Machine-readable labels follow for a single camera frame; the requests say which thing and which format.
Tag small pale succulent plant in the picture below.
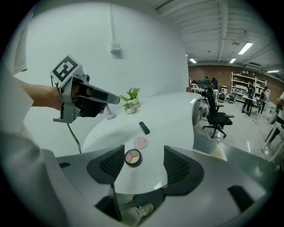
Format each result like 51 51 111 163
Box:
123 102 136 115

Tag white wall conduit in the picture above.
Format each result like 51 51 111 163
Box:
109 4 116 43

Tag person's white shirt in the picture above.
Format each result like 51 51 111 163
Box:
0 20 35 138

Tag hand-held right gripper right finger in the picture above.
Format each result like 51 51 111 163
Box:
163 145 267 213

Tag black office chair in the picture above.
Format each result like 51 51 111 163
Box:
202 86 235 139

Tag white wall junction box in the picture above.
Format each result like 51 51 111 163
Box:
110 41 122 53

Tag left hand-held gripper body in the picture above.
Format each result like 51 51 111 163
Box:
50 54 107 123

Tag left hand-held gripper cable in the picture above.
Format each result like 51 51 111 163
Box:
66 121 82 154

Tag white shelving unit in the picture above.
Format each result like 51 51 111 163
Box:
229 71 268 104

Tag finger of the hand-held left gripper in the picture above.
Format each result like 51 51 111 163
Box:
90 85 120 105

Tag black rectangular plastic block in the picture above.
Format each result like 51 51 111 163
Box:
139 121 150 135

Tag person's right shoe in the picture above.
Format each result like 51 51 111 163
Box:
133 203 154 220

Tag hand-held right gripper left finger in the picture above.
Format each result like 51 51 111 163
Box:
55 145 125 206

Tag green plant in white pot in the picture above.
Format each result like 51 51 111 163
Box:
119 87 142 109

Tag person's light trousers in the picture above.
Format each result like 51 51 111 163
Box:
115 192 142 219

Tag person's left hand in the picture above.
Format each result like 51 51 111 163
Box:
73 85 91 98

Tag small pink round object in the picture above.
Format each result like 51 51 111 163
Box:
124 149 142 168
134 136 150 149

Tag person's left forearm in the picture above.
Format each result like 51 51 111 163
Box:
13 78 63 111

